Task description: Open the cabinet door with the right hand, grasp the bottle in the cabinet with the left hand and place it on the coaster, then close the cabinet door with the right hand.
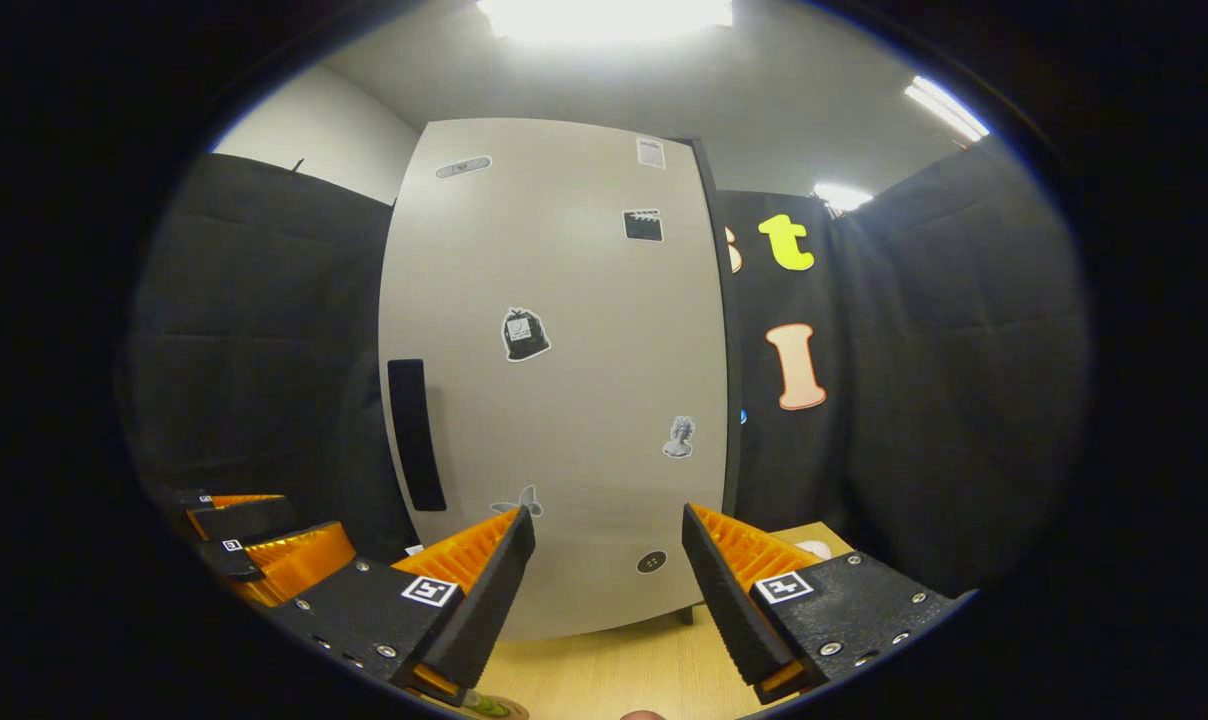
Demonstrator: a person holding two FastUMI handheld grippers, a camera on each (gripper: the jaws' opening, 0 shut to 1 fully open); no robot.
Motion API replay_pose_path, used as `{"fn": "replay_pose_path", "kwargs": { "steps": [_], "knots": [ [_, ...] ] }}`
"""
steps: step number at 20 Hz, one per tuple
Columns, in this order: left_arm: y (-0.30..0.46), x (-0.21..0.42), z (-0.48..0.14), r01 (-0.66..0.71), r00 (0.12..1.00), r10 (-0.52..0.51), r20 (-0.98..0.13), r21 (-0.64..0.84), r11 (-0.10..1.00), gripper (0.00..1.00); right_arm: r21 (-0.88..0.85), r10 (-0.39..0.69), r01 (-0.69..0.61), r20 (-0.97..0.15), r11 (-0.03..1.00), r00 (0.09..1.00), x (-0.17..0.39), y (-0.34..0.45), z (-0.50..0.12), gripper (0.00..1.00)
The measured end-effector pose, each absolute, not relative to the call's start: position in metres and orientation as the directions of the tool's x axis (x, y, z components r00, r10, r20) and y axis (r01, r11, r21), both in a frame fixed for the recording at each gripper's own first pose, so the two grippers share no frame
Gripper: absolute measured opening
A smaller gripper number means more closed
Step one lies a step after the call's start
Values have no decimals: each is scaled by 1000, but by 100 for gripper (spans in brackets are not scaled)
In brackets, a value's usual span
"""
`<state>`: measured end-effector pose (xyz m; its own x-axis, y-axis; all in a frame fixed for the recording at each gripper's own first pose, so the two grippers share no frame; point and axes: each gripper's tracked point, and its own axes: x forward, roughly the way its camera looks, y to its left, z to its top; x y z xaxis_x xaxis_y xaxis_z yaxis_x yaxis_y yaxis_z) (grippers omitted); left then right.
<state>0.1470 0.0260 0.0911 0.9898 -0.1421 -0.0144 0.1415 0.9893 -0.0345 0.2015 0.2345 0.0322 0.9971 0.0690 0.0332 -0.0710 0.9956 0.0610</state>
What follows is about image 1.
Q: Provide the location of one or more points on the long ceiling light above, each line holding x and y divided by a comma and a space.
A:
946, 108

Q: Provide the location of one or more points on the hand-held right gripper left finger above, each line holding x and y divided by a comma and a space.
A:
494, 600

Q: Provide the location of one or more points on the green label bottle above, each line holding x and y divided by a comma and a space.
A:
479, 701

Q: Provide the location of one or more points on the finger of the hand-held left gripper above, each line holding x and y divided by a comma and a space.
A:
234, 562
249, 520

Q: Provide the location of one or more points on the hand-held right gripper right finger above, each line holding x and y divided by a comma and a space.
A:
724, 600

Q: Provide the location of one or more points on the wide ceiling light panel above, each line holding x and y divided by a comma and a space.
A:
604, 18

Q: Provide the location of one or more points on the small ceiling light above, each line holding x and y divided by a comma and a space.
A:
842, 196

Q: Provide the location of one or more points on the grey cabinet door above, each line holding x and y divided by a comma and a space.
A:
584, 420

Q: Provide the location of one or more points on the black backdrop cloth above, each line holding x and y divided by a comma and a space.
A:
944, 400

